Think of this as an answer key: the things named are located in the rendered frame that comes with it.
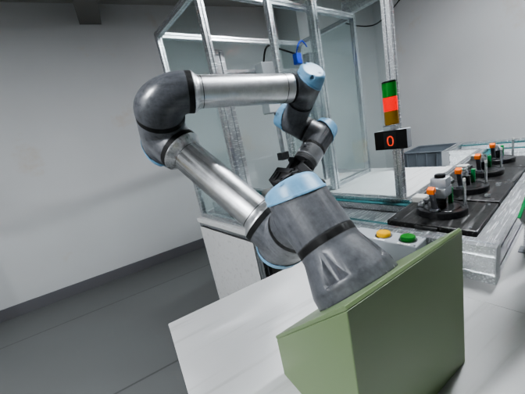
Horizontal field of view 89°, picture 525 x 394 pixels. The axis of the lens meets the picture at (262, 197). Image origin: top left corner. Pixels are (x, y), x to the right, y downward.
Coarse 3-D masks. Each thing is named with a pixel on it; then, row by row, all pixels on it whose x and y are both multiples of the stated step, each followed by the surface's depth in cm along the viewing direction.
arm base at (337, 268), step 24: (312, 240) 44; (336, 240) 43; (360, 240) 43; (312, 264) 44; (336, 264) 41; (360, 264) 40; (384, 264) 40; (312, 288) 44; (336, 288) 40; (360, 288) 38
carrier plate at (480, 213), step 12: (468, 204) 88; (480, 204) 86; (492, 204) 84; (396, 216) 90; (408, 216) 88; (468, 216) 80; (480, 216) 78; (444, 228) 76; (456, 228) 74; (468, 228) 73; (480, 228) 72
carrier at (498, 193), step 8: (464, 176) 100; (472, 176) 102; (456, 184) 103; (472, 184) 99; (480, 184) 98; (488, 184) 96; (504, 184) 98; (512, 184) 97; (456, 192) 98; (472, 192) 95; (480, 192) 95; (488, 192) 94; (496, 192) 93; (504, 192) 92; (456, 200) 94; (472, 200) 91; (480, 200) 89; (488, 200) 88; (496, 200) 87
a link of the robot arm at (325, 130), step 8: (312, 120) 81; (320, 120) 82; (328, 120) 82; (312, 128) 80; (320, 128) 80; (328, 128) 81; (336, 128) 82; (304, 136) 82; (312, 136) 80; (320, 136) 79; (328, 136) 80; (320, 144) 79; (328, 144) 81
